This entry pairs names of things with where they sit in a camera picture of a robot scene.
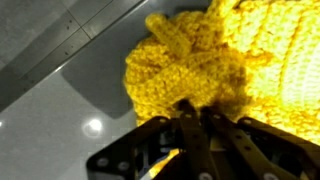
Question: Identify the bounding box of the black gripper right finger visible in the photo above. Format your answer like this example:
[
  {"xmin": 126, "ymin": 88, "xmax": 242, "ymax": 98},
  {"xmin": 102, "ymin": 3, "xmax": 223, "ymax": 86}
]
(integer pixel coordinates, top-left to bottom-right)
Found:
[{"xmin": 200, "ymin": 107, "xmax": 320, "ymax": 180}]

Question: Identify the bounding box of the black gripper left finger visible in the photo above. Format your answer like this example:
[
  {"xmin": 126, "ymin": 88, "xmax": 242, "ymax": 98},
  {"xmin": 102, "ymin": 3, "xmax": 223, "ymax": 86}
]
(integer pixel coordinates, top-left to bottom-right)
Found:
[{"xmin": 86, "ymin": 98, "xmax": 215, "ymax": 180}]

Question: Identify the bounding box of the yellow knitted cloth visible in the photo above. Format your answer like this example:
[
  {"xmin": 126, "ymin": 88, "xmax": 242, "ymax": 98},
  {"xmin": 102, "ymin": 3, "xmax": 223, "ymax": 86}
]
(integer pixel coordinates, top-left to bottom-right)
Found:
[{"xmin": 123, "ymin": 0, "xmax": 320, "ymax": 180}]

